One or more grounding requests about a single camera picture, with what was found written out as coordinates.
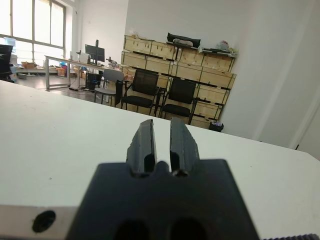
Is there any black trash bin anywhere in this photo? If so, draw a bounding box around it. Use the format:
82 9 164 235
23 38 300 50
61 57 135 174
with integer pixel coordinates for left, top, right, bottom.
208 121 225 133

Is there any white desk metal frame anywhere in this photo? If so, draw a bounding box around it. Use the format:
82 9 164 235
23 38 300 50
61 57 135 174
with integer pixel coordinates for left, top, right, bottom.
44 54 111 90

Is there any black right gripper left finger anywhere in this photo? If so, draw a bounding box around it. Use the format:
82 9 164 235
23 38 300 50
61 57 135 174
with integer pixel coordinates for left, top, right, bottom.
125 119 158 176

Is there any black mesh chair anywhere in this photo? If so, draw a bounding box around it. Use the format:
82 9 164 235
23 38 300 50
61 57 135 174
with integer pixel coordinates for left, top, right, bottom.
159 77 201 126
120 68 161 118

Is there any white green plastic bag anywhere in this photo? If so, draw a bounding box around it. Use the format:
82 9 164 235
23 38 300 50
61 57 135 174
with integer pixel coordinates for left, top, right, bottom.
215 39 230 51

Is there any black computer tower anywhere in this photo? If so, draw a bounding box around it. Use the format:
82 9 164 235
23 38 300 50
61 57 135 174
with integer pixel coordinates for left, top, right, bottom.
85 72 104 91

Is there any flat black white tray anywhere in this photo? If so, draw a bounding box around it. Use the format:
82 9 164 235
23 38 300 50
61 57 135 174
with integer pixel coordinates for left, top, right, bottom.
199 46 239 55

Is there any black computer monitor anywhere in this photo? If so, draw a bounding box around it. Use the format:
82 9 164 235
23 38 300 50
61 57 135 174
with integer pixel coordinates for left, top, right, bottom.
84 39 106 65

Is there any long black bag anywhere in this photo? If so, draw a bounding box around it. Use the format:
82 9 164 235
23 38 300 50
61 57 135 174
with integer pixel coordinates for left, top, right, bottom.
166 32 202 48

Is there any large framed window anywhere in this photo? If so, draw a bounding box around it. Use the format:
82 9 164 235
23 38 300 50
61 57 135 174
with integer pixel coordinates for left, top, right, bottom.
0 0 68 60

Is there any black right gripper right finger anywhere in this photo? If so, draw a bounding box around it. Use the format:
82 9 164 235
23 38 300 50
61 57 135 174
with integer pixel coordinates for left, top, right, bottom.
169 116 201 176

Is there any black office swivel chair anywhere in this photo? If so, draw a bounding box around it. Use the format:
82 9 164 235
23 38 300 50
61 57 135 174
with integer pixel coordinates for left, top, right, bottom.
0 44 15 84

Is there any wooden shipping crate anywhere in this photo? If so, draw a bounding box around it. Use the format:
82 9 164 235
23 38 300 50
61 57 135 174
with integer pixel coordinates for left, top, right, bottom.
193 101 224 120
120 51 147 69
144 56 176 76
196 84 230 105
149 41 180 61
199 66 237 90
123 34 153 55
177 47 205 67
201 51 236 74
172 61 204 81

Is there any grey plastic chair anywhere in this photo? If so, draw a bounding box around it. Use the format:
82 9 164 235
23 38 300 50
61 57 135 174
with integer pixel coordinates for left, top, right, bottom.
94 69 125 105

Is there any white box on desk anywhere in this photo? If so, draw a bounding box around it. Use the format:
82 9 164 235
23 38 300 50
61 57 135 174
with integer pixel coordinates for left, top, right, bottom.
78 52 91 64

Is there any blue water jug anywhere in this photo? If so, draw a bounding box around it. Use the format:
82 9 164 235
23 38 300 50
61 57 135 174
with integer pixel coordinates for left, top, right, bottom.
4 37 16 54

